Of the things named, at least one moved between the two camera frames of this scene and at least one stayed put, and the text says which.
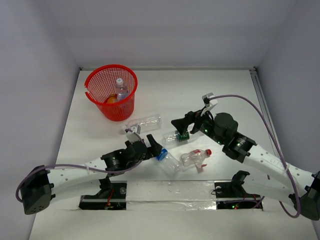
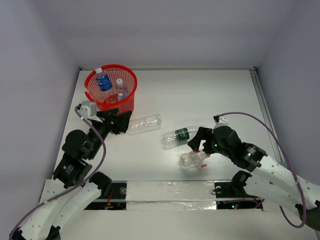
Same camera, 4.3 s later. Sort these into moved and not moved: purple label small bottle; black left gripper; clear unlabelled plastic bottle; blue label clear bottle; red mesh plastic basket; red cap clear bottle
Moved: blue label clear bottle; black left gripper
Not moved: purple label small bottle; red mesh plastic basket; clear unlabelled plastic bottle; red cap clear bottle
